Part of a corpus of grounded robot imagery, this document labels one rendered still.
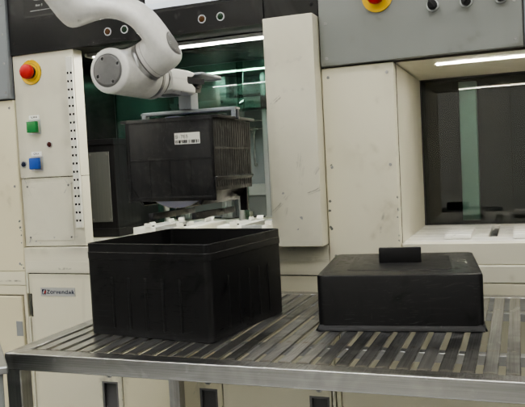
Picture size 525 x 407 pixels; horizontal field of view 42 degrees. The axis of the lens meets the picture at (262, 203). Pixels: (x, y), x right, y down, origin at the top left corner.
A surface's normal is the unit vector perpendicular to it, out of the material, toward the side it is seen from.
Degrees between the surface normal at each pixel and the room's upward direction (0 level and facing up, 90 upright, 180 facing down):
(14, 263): 90
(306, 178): 90
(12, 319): 90
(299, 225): 90
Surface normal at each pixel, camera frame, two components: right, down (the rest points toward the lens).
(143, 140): -0.36, 0.07
